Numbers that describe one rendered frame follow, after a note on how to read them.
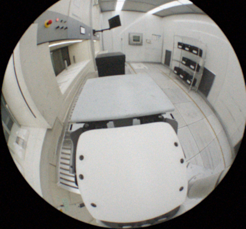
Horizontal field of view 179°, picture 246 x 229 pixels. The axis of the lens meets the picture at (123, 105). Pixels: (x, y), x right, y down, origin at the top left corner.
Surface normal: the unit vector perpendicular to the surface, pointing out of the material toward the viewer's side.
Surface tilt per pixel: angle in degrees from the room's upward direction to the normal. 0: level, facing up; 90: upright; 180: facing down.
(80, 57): 90
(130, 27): 90
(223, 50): 90
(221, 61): 90
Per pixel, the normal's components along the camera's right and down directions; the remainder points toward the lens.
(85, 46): 0.14, 0.66
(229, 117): -0.99, 0.11
